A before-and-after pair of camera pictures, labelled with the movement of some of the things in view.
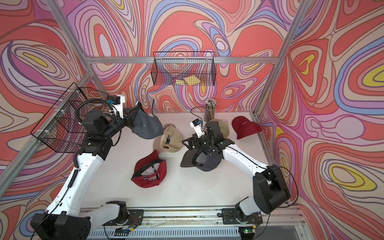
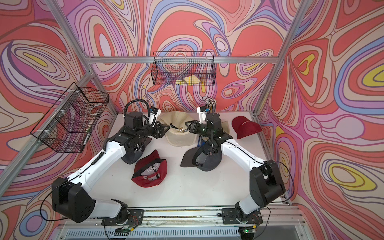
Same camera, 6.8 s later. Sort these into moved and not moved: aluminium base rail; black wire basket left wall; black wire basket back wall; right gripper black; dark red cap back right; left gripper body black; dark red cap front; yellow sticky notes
Moved: left gripper body black; right gripper black
Not moved: dark red cap front; aluminium base rail; dark red cap back right; black wire basket left wall; yellow sticky notes; black wire basket back wall
